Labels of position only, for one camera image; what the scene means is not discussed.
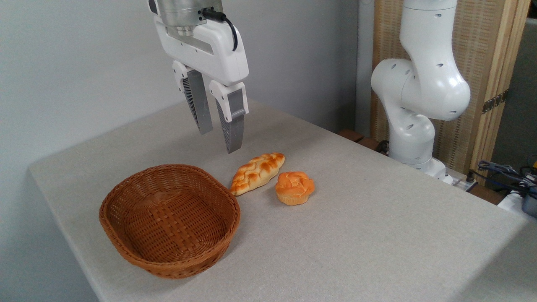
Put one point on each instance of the dark metal screen hinge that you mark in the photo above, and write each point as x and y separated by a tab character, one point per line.
495	102

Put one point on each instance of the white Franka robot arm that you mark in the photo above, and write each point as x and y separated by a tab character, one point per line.
423	88

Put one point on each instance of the grey tablecloth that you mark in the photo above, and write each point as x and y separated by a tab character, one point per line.
356	243

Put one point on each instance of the brown woven wicker basket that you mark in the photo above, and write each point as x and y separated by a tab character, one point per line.
126	247

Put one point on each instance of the wooden rattan folding screen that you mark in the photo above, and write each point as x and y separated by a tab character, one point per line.
486	50

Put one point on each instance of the round orange muffin bread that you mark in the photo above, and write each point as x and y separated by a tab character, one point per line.
294	186

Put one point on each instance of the long braided bread loaf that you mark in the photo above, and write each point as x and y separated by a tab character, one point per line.
256	173

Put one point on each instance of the silver wrist flange cylinder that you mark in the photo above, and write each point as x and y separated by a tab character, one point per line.
180	10

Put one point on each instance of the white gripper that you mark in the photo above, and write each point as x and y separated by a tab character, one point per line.
218	50

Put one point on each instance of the grey plastic box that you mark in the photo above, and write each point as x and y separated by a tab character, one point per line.
530	205

